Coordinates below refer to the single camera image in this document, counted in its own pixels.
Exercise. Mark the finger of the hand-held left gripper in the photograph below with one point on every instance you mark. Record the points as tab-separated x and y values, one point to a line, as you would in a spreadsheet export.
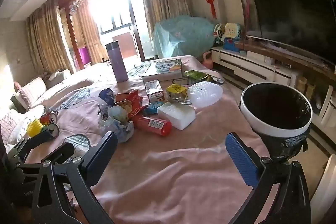
42	137
64	151

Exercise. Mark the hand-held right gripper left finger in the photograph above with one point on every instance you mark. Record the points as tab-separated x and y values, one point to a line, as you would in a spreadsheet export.
101	158

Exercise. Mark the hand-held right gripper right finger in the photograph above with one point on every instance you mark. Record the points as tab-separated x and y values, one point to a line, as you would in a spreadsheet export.
241	161

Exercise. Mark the crushed soda can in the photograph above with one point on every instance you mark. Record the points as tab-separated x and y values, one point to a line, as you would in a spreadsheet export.
53	130

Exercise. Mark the red snack bag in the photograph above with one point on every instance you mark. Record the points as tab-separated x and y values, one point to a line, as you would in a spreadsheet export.
129	104

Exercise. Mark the white bin with black liner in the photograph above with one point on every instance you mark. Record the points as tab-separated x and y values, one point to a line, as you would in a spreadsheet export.
278	111

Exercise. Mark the white foam fruit net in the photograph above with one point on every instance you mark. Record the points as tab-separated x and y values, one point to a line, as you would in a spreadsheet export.
205	95

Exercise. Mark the yellow wrapper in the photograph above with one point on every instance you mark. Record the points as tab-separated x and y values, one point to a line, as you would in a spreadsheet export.
176	89

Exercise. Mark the yellow foam fruit net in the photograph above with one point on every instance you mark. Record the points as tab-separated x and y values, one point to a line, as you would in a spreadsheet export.
34	128

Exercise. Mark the red soda can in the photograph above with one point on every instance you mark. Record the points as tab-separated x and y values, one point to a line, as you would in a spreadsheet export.
48	117

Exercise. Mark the crumpled pale paper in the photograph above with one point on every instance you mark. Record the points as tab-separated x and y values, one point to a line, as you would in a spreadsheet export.
116	123

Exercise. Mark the pink striped sofa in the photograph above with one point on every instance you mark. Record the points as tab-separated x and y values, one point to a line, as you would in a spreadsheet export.
29	92

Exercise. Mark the red cylindrical tube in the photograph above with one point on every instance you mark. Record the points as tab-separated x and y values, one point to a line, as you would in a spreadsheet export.
152	124

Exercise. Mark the blue crumpled wrapper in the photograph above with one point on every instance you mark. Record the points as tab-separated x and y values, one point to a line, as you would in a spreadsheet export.
106	96

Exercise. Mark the blue round tin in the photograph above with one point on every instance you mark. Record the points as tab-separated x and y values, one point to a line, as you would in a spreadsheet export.
153	107

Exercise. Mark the white foam block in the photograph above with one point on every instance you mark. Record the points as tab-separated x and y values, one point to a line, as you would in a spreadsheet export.
177	116

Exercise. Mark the small white blue carton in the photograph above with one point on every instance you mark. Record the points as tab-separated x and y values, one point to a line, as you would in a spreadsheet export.
155	91

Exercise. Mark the purple storage bin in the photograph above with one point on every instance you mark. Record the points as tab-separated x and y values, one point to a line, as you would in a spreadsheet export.
84	54

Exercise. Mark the green snack wrapper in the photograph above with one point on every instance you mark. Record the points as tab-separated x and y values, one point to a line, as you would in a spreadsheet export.
197	75

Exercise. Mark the yellow jar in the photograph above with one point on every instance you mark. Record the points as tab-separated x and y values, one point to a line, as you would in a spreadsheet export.
302	85

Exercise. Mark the purple thermos bottle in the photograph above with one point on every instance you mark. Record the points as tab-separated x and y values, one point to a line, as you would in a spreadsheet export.
117	62

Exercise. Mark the white television cabinet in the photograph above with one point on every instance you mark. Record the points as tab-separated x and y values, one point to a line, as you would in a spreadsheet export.
252	64

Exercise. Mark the brown patterned box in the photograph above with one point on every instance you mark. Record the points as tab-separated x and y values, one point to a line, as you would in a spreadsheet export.
311	91

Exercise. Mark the pink kettlebell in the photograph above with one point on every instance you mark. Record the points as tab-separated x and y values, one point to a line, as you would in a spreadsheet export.
208	61

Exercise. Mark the white flat box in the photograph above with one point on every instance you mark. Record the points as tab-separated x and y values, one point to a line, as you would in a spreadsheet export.
162	71

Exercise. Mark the colourful plastic toy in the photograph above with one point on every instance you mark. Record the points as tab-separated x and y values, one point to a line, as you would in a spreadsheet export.
229	35

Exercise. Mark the teal cloth covered furniture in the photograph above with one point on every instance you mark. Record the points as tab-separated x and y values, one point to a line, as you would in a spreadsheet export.
183	35

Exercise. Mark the black flat television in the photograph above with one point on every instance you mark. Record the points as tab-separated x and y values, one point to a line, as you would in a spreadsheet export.
288	11

